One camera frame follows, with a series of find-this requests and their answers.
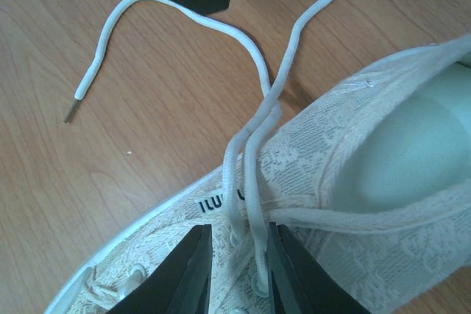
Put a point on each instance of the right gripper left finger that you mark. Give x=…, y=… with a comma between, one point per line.
x=181, y=283

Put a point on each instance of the cream lace sneaker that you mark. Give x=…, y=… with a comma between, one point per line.
x=373, y=178

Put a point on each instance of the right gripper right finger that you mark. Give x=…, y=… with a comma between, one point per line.
x=297, y=283

